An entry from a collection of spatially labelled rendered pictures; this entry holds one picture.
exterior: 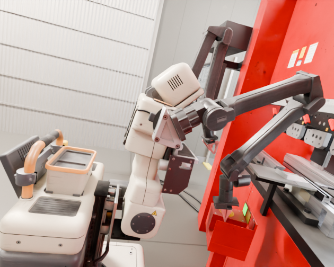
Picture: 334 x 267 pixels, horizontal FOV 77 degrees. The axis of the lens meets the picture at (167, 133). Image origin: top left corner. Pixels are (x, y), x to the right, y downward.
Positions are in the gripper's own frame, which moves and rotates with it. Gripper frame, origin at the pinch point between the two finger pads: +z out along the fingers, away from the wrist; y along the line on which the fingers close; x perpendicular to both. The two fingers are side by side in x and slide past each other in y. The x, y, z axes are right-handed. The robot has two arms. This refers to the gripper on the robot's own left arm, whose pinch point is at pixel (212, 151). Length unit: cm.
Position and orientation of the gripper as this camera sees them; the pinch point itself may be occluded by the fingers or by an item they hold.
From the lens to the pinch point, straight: 123.2
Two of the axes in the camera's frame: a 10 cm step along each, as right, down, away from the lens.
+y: -1.5, -2.5, 9.6
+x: -9.6, 2.7, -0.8
